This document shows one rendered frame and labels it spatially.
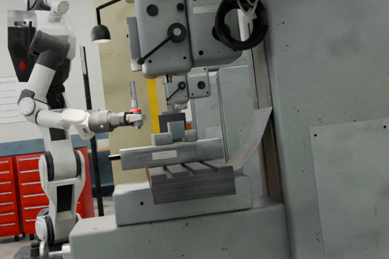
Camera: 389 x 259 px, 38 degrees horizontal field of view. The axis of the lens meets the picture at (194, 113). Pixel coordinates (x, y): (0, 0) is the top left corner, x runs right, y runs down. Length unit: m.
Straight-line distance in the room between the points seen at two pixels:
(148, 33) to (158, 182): 0.74
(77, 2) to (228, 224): 9.71
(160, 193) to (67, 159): 1.17
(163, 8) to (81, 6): 9.39
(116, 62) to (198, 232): 2.09
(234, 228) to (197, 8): 0.82
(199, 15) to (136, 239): 0.85
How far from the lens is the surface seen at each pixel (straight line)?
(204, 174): 1.59
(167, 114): 2.53
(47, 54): 2.50
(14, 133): 11.46
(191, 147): 1.96
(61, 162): 2.69
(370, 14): 2.20
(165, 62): 2.14
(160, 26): 2.16
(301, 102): 2.08
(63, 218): 2.84
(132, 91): 2.26
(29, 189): 6.89
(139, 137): 3.94
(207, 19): 2.16
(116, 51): 3.98
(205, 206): 2.08
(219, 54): 2.14
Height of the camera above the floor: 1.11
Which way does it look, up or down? 1 degrees up
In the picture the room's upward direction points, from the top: 7 degrees counter-clockwise
